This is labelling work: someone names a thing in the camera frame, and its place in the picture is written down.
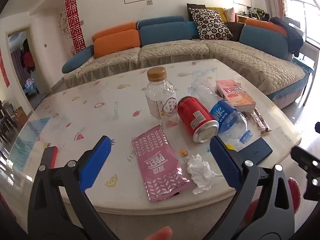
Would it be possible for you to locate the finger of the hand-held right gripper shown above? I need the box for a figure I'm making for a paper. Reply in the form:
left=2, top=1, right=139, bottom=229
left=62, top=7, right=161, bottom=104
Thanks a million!
left=291, top=145, right=320, bottom=202

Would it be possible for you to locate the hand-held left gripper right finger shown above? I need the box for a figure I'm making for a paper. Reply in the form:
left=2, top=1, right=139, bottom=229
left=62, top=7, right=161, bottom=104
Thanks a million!
left=209, top=135, right=297, bottom=240

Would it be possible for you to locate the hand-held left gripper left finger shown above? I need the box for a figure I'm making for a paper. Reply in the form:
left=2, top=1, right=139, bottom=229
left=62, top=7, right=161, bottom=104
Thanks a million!
left=27, top=135, right=120, bottom=240

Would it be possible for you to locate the red trash bin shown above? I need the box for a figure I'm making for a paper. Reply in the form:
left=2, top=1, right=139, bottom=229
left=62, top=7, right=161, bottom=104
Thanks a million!
left=244, top=177, right=302, bottom=222

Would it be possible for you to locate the crushed blue label water bottle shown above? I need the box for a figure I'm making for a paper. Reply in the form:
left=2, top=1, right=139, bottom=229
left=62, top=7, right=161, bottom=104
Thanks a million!
left=189, top=81, right=253, bottom=144

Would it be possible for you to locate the brown snack bar wrapper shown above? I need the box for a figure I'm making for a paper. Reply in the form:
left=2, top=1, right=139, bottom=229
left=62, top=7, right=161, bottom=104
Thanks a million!
left=246, top=109, right=272, bottom=133

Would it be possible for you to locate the pink snack wrapper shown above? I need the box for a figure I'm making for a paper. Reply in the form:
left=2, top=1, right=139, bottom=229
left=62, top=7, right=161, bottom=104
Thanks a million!
left=132, top=125, right=193, bottom=203

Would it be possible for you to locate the clear plastic bag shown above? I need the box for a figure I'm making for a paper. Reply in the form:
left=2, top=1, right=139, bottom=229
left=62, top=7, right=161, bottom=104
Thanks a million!
left=191, top=67, right=218, bottom=90

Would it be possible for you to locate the person's left hand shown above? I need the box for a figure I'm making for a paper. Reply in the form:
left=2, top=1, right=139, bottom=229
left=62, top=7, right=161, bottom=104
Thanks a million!
left=144, top=226, right=173, bottom=240

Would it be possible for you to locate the crumpled white tissue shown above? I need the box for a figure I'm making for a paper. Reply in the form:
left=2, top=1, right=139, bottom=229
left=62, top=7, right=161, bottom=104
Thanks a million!
left=186, top=154, right=218, bottom=195

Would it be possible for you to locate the dark blue flat box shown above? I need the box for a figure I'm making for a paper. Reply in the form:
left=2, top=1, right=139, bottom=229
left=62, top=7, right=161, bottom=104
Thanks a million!
left=236, top=137, right=273, bottom=162

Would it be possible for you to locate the small red flat case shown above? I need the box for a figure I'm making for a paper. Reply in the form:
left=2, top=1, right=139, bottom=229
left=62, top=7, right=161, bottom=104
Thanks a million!
left=49, top=146, right=58, bottom=169

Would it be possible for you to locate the red soda can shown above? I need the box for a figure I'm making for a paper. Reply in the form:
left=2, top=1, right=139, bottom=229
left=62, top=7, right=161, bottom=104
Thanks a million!
left=177, top=96, right=220, bottom=143

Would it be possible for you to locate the pink snack box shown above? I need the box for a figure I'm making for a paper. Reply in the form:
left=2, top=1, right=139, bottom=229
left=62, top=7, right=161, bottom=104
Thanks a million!
left=215, top=79, right=257, bottom=112

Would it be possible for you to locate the blue grid sheet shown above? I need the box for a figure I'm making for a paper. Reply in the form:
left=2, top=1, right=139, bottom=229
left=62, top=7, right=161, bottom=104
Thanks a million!
left=7, top=117, right=52, bottom=165

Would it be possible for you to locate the clear bottle with gold cap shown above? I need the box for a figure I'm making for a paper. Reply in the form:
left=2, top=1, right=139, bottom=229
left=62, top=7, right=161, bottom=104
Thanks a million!
left=145, top=67, right=179, bottom=128

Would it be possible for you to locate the dark dining chair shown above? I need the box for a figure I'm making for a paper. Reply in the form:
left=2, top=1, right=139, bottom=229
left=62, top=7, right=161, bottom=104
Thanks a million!
left=0, top=100, right=24, bottom=143

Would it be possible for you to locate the blue sofa bolster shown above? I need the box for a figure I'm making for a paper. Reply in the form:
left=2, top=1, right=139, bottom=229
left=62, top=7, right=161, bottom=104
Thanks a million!
left=62, top=45, right=94, bottom=74

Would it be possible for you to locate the orange sofa cushion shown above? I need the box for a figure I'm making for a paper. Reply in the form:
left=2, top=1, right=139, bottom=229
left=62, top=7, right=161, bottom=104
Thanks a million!
left=92, top=22, right=141, bottom=59
left=244, top=18, right=288, bottom=37

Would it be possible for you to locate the beige quilted sofa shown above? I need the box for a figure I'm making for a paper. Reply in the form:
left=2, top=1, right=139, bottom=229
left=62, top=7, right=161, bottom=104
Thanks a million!
left=62, top=15, right=310, bottom=109

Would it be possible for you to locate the blue sofa cushion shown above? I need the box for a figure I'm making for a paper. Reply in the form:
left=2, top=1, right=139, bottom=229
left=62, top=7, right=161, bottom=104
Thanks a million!
left=138, top=16, right=193, bottom=47
left=239, top=25, right=289, bottom=60

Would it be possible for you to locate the dark jacket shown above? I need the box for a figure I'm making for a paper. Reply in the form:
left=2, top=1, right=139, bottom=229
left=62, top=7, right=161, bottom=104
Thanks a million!
left=269, top=17, right=304, bottom=57

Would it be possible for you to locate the circle pattern pillow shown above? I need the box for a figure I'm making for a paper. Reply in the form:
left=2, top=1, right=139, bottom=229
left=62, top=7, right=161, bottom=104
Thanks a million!
left=189, top=8, right=233, bottom=41

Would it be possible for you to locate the wooden side table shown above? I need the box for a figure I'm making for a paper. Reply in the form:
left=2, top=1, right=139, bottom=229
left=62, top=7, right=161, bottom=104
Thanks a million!
left=235, top=7, right=270, bottom=23

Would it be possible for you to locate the yellow pillow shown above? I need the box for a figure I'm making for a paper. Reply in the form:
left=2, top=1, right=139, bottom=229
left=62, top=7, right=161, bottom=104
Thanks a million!
left=206, top=7, right=228, bottom=24

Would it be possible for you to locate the dark brown pillow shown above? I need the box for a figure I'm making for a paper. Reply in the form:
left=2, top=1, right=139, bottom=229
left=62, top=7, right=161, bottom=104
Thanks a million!
left=187, top=3, right=206, bottom=20

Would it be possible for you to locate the door frame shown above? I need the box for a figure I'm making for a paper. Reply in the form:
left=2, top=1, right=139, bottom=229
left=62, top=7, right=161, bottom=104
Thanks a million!
left=5, top=24, right=54, bottom=110

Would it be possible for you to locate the red wall hanging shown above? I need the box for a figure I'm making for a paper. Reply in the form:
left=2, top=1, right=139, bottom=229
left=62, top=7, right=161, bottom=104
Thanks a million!
left=64, top=0, right=86, bottom=54

